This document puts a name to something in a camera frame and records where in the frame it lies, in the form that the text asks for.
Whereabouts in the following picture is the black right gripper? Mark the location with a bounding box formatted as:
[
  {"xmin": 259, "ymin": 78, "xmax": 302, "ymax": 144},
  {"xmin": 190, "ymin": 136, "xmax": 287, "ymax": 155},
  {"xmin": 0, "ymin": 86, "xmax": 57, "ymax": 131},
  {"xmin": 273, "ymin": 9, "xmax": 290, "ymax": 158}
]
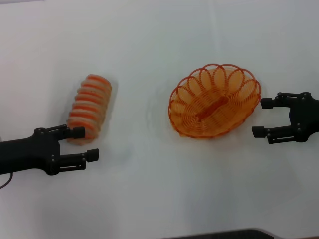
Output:
[{"xmin": 252, "ymin": 92, "xmax": 319, "ymax": 145}]

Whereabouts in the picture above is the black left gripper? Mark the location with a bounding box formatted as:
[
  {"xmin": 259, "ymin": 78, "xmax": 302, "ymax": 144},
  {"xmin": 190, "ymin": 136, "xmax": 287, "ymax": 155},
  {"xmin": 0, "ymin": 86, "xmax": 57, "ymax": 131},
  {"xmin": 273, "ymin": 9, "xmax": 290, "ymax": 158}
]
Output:
[{"xmin": 0, "ymin": 125, "xmax": 100, "ymax": 176}]

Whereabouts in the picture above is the orange plastic woven basket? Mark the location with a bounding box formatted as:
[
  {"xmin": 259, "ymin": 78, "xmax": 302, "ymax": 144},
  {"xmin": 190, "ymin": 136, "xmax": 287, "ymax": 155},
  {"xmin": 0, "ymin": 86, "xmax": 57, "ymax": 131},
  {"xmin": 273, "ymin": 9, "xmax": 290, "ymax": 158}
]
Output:
[{"xmin": 168, "ymin": 63, "xmax": 262, "ymax": 139}]

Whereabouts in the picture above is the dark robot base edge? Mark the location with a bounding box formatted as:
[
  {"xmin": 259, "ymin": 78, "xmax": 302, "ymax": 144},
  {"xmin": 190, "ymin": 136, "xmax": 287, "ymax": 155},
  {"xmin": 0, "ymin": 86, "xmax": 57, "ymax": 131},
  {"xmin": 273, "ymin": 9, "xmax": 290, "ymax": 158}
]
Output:
[{"xmin": 159, "ymin": 228, "xmax": 282, "ymax": 239}]

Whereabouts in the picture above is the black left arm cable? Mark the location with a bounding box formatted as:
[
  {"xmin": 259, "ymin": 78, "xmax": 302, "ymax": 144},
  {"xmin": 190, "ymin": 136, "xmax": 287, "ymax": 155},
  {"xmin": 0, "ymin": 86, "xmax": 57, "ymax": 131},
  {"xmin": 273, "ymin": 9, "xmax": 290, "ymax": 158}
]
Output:
[{"xmin": 0, "ymin": 171, "xmax": 14, "ymax": 189}]

